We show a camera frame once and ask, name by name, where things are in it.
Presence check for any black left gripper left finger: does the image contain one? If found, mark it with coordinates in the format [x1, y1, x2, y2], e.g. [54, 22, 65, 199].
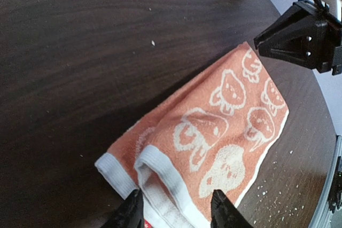
[101, 189, 144, 228]

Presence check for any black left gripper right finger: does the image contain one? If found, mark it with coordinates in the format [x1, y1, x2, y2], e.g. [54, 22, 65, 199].
[211, 190, 253, 228]

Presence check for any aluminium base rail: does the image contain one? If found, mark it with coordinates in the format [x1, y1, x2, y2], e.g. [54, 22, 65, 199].
[308, 135, 341, 227]

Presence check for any orange bunny towel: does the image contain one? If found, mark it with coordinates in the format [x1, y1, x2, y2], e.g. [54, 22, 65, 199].
[95, 43, 289, 227]

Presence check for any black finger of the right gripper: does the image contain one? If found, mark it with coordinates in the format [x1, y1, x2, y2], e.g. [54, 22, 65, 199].
[254, 0, 341, 73]

